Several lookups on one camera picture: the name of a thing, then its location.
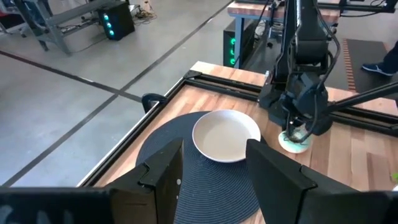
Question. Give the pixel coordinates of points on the large green drizzled donut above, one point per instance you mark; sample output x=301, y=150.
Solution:
x=292, y=148

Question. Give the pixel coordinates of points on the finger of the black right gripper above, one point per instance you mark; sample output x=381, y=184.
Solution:
x=307, y=130
x=290, y=130

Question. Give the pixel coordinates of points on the black metal bar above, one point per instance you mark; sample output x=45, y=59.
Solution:
x=357, y=7

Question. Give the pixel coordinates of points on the dark floor mat orange stripes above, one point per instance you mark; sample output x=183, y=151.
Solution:
x=363, y=56

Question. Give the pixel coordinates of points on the black triangular corner bracket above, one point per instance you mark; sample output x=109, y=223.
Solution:
x=192, y=74

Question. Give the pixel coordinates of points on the small green artificial plant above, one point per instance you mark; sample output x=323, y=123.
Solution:
x=395, y=177

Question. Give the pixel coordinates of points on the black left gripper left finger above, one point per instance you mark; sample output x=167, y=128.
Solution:
x=155, y=193

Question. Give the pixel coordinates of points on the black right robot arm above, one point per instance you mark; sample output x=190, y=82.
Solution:
x=311, y=31

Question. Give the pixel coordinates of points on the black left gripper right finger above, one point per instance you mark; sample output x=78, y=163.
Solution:
x=280, y=193

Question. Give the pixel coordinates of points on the black lit computer tower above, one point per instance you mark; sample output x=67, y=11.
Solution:
x=228, y=46
x=121, y=21

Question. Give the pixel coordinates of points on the beige round plate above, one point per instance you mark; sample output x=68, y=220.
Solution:
x=222, y=137

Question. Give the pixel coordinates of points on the person's shoe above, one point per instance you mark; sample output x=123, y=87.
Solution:
x=376, y=69

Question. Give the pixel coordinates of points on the grey metal bench frame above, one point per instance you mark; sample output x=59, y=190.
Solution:
x=56, y=34

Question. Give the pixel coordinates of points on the round dark woven placemat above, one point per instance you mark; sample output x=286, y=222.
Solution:
x=199, y=193

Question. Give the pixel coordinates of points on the person's leg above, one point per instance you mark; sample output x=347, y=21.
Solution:
x=392, y=59

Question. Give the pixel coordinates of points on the black aluminium table frame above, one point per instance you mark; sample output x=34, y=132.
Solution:
x=224, y=88

